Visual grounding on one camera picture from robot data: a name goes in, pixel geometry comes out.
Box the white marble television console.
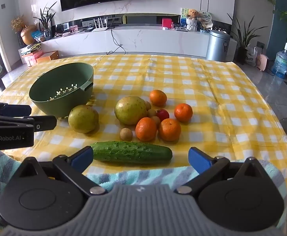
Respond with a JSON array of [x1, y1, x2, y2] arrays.
[[39, 23, 237, 59]]

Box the orange tangerine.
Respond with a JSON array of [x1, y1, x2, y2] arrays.
[[135, 117, 157, 141], [158, 118, 181, 142], [150, 90, 167, 107], [174, 103, 193, 123]]

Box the brown teddy bear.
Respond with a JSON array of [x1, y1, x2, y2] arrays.
[[186, 9, 200, 31]]

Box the white router with antennas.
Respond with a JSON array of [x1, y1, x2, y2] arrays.
[[92, 17, 109, 32]]

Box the yellow green folder stack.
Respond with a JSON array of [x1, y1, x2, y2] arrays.
[[19, 44, 42, 54]]

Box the pink storage boxes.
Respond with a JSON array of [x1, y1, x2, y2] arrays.
[[22, 52, 44, 67]]

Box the green colander bowl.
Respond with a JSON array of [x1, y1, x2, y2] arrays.
[[29, 62, 94, 118]]

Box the tall potted plant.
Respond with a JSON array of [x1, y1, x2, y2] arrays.
[[227, 13, 257, 64]]

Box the blue snack bag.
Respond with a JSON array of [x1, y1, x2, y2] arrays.
[[31, 29, 45, 42]]

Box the white plastic bag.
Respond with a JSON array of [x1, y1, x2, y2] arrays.
[[245, 47, 258, 67]]

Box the silver round trash can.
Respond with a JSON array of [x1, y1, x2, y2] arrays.
[[206, 29, 231, 61]]

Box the red cherry tomato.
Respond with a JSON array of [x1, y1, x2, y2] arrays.
[[156, 109, 170, 122]]

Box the green plant in vase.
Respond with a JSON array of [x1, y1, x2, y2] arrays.
[[33, 2, 58, 40]]

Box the yellow-green pear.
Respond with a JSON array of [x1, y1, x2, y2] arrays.
[[68, 105, 100, 134], [114, 96, 147, 125]]

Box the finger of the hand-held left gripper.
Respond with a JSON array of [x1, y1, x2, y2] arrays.
[[0, 114, 57, 132], [0, 103, 32, 117]]

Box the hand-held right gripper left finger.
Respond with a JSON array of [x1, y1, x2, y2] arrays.
[[18, 146, 108, 196]]

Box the golden vase with dried flowers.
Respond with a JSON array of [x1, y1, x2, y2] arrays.
[[11, 15, 37, 45]]

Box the teal striped cloth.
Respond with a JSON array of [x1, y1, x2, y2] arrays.
[[0, 150, 287, 227]]

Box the small pink heater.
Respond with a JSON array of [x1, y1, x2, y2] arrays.
[[255, 53, 269, 72]]

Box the green cucumber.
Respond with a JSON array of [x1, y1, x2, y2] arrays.
[[91, 141, 173, 164]]

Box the round printed hand fan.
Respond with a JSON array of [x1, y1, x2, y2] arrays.
[[198, 10, 211, 22]]

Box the yellow checkered tablecloth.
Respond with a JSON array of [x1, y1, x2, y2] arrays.
[[0, 54, 287, 192]]

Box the black power cable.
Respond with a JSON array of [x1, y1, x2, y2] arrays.
[[106, 27, 127, 54]]

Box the blue picture book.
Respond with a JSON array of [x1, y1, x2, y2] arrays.
[[180, 8, 189, 26]]

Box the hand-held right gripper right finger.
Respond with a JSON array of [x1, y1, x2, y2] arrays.
[[174, 147, 266, 195]]

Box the blue water jug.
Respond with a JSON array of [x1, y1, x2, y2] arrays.
[[271, 42, 287, 79]]

